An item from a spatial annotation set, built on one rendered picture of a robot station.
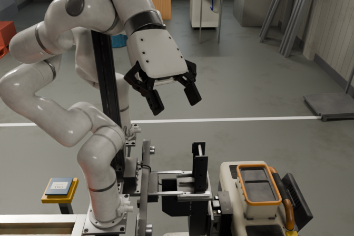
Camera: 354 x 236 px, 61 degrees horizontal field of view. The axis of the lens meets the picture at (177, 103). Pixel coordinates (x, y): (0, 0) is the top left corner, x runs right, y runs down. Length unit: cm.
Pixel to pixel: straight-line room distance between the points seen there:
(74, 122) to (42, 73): 16
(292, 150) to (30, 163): 256
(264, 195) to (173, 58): 92
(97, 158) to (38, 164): 233
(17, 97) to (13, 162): 245
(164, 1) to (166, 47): 639
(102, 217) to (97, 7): 70
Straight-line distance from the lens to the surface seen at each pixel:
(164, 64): 57
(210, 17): 629
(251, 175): 145
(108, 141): 93
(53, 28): 68
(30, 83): 91
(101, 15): 64
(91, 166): 91
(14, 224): 143
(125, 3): 62
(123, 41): 557
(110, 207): 105
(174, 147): 311
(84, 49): 107
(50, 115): 92
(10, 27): 616
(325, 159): 331
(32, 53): 82
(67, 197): 148
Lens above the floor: 201
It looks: 32 degrees down
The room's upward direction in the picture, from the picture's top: straight up
